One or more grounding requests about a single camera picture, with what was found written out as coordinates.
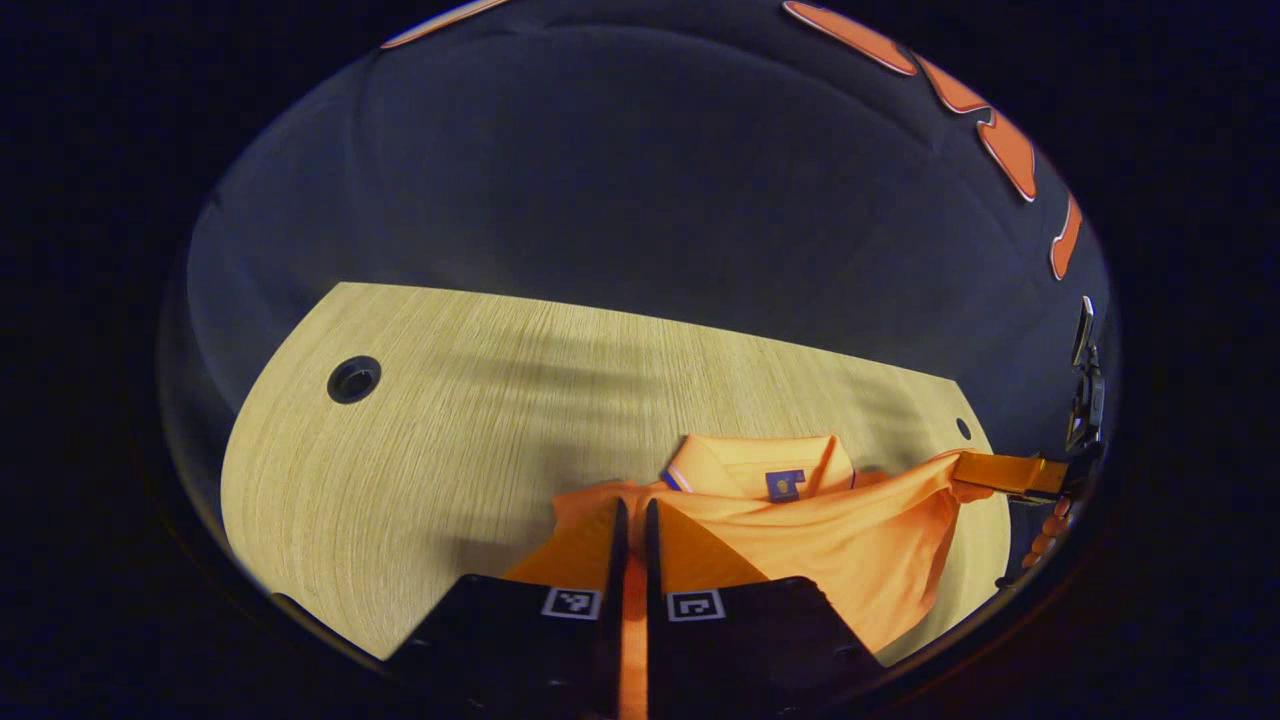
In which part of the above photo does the orange polo T-shirt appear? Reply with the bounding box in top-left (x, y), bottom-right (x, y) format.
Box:
top-left (505, 433), bottom-right (996, 720)

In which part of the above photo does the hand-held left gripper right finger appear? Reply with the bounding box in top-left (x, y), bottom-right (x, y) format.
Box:
top-left (645, 498), bottom-right (886, 720)

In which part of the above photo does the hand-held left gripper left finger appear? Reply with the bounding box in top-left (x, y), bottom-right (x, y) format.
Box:
top-left (385, 498), bottom-right (631, 720)

